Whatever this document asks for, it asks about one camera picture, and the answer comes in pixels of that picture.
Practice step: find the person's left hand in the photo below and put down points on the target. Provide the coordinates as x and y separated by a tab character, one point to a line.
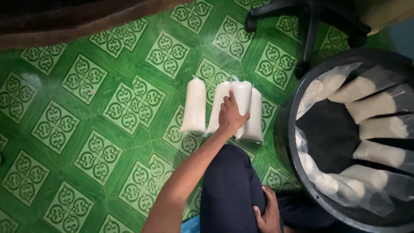
230	116

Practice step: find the person's right hand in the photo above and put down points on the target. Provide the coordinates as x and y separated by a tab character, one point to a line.
269	212

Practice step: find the long white plastic bag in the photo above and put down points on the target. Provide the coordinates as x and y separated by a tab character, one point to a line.
216	106
194	106
256	126
242	95

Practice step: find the person's dark blue trousers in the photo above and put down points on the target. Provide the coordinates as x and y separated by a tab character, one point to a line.
229	187

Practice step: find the large black plastic bucket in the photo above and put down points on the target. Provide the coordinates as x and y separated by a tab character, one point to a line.
284	136

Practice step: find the blue cloth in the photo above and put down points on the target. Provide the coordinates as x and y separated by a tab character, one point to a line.
191	226

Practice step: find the black office chair base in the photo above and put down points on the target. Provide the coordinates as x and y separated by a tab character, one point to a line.
310	29

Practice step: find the brown fuzzy rug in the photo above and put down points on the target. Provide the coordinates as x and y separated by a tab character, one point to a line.
64	22

